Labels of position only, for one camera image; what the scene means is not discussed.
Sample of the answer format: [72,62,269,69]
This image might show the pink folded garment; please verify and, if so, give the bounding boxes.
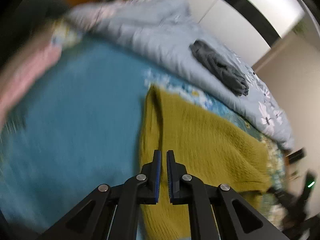
[0,42,63,128]

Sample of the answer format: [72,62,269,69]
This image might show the light blue floral duvet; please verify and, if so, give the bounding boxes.
[66,0,294,150]

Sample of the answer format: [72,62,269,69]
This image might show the olive green knit sweater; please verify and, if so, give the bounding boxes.
[138,84,273,240]

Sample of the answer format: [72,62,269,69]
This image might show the green hanging plant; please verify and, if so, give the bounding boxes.
[292,19,308,36]

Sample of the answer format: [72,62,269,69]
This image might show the white black wardrobe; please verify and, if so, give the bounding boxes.
[188,0,304,66]

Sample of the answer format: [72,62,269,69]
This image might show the dark grey garment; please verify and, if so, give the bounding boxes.
[189,40,249,96]

